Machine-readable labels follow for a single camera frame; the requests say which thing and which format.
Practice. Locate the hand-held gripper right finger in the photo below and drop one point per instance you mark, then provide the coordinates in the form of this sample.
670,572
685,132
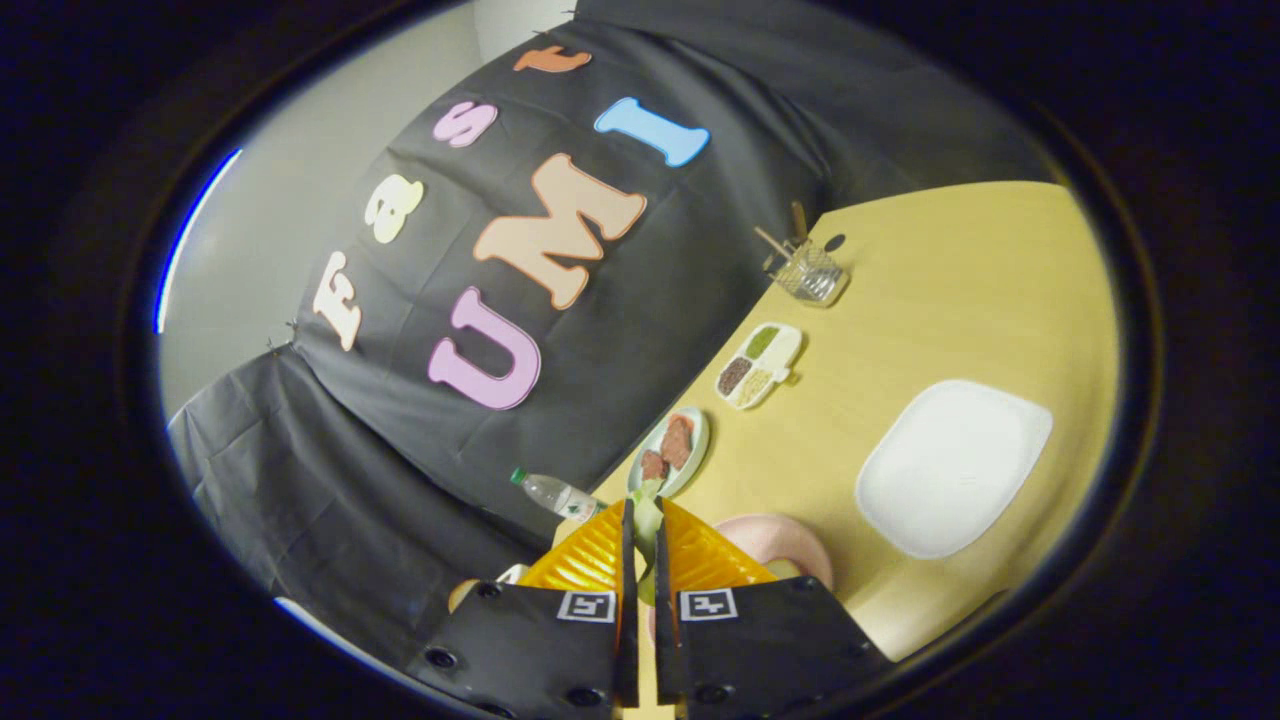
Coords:
664,650

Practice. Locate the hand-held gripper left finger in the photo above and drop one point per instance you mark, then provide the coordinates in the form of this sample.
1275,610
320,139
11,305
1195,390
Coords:
629,650

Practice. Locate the green lettuce leaf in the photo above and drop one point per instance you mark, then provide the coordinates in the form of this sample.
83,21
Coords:
647,520

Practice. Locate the pink round plate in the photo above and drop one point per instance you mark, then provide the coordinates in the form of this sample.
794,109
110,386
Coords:
800,550

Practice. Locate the clear plastic water bottle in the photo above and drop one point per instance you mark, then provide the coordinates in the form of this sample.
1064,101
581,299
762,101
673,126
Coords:
560,495

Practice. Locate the brown meat piece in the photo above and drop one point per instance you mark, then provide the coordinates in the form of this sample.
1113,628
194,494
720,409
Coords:
654,466
678,442

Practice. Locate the pale green round plate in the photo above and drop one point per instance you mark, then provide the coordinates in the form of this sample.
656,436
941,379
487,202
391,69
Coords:
700,430

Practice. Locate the black backdrop cloth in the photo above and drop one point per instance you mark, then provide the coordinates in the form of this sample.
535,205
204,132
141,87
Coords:
400,480

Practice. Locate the white divided seasoning tray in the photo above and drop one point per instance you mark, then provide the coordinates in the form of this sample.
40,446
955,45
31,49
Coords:
787,348

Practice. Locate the white square plate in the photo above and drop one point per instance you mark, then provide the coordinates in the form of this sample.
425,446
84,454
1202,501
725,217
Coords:
950,470

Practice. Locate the clear glass utensil holder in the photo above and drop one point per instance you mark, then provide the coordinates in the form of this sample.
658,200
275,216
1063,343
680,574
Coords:
815,275

